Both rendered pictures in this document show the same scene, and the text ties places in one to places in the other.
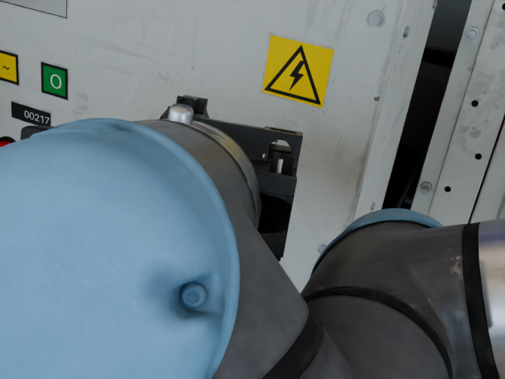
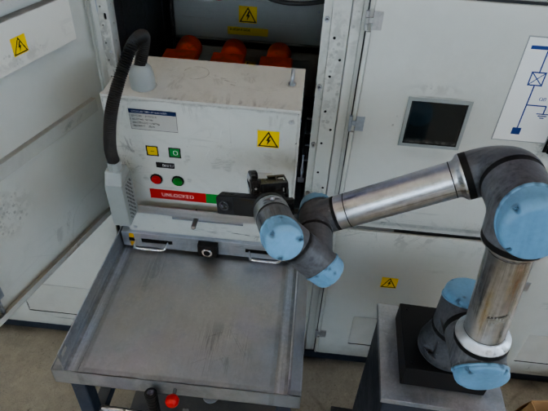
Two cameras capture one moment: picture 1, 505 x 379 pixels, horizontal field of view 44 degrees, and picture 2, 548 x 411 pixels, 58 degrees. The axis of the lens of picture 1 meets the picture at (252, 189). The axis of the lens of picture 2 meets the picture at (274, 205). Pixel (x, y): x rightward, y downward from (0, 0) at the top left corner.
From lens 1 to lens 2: 0.78 m
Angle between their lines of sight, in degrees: 19
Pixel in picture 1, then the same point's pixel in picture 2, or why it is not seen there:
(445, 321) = (329, 220)
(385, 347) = (320, 231)
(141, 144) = (287, 220)
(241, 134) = (273, 185)
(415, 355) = (324, 230)
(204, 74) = (235, 143)
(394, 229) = (315, 201)
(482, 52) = (324, 93)
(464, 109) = (321, 114)
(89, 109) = (191, 160)
